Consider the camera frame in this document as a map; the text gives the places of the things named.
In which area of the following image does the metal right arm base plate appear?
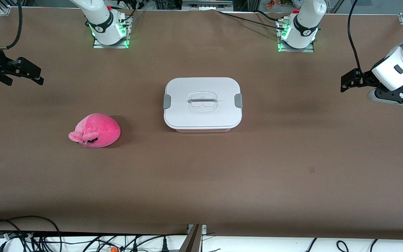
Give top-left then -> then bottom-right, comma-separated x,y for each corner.
92,16 -> 133,49

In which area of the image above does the black right base cable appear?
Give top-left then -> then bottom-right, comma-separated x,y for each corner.
119,0 -> 147,24

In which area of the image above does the black looping cable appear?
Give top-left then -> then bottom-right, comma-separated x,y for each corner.
0,216 -> 63,252

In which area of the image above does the aluminium profile beam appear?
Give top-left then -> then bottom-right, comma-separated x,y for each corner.
179,224 -> 207,252

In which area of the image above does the black cable across table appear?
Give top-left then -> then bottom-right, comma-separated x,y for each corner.
217,10 -> 284,29

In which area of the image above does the grey metal device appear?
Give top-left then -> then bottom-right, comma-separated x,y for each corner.
182,0 -> 234,9

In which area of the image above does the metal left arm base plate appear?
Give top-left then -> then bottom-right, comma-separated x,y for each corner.
277,19 -> 315,53

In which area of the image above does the translucent plastic storage box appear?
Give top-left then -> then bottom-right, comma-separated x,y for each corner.
173,126 -> 234,133

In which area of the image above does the pink plush toy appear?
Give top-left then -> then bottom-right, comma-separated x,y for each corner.
69,113 -> 121,148

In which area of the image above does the white container lid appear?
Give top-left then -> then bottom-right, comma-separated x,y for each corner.
163,77 -> 243,129

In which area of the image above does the brown table cover sheet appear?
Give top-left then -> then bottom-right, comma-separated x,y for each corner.
0,7 -> 403,240

